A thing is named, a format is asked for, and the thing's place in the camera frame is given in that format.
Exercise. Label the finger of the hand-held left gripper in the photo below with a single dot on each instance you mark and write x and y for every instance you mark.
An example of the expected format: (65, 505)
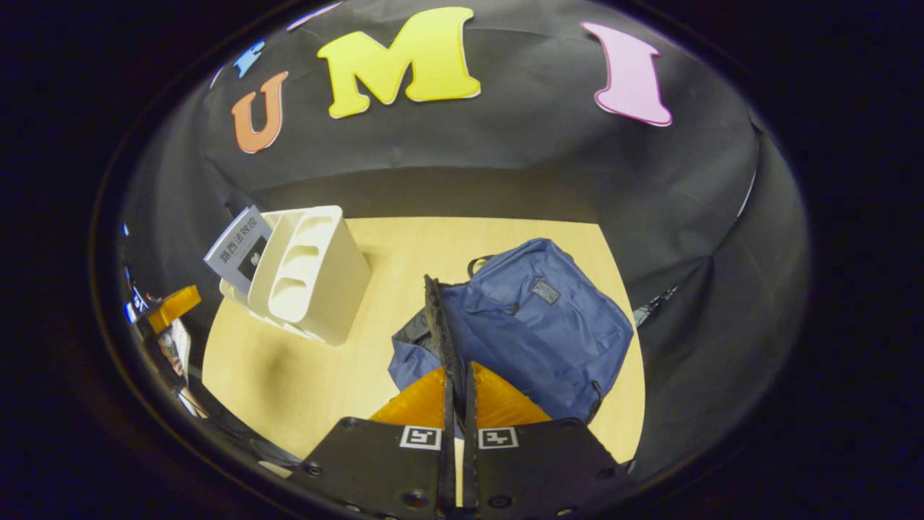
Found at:
(177, 303)

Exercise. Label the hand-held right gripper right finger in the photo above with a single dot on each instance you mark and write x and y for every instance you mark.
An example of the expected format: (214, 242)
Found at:
(469, 462)

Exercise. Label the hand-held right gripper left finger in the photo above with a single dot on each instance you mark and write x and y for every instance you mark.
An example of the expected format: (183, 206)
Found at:
(448, 462)

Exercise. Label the grey book dark picture cover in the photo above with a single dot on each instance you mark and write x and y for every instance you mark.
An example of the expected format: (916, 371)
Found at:
(238, 249)

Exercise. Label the blue schoolbag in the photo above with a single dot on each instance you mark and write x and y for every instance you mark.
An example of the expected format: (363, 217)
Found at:
(541, 339)

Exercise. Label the white plastic bookshelf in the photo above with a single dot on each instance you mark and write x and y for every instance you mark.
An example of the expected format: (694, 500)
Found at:
(325, 282)

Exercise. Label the blue white printed panel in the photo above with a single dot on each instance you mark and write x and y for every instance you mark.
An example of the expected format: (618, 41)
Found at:
(133, 303)

